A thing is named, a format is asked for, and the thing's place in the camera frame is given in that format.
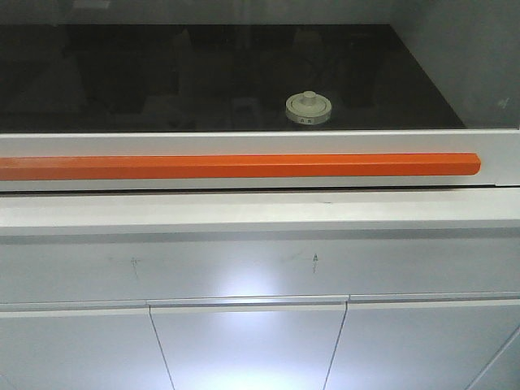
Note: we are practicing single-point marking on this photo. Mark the white fume hood base cabinet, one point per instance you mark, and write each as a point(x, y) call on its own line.
point(342, 290)

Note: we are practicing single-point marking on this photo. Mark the fume hood sash orange handle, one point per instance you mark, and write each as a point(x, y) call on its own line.
point(260, 160)

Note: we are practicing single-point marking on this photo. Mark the glass jar with cream lid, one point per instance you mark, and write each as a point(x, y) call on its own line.
point(308, 108)

